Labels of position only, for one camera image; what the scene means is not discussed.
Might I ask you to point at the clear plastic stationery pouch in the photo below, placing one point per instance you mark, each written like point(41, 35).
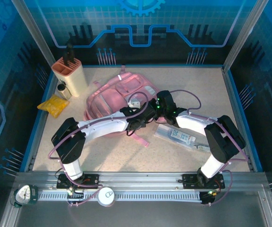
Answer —
point(171, 134)

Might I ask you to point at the pink student backpack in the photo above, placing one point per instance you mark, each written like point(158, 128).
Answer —
point(107, 99)

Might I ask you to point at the small clear plastic bottle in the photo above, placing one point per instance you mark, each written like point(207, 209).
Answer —
point(201, 148)

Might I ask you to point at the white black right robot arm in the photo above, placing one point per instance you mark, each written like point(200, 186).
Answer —
point(192, 123)

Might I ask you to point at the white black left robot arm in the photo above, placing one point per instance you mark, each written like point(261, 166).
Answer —
point(103, 127)

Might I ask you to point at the aluminium front beam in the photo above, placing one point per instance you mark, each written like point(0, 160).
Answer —
point(138, 180)

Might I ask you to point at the beige knife block pink rim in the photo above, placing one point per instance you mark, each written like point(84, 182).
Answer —
point(74, 79)

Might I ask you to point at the small bottle black cap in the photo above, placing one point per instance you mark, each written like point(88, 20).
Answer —
point(65, 93)

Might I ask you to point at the yellow snack packet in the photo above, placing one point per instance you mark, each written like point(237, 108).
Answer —
point(53, 106)

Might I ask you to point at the green round dial gauge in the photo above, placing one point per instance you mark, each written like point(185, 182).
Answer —
point(23, 194)

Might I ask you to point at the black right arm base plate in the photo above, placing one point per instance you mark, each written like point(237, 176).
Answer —
point(189, 180)

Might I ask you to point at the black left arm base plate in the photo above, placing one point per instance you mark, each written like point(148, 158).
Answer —
point(92, 180)

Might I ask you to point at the aluminium frame post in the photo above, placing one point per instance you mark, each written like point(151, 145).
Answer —
point(244, 35)
point(36, 35)

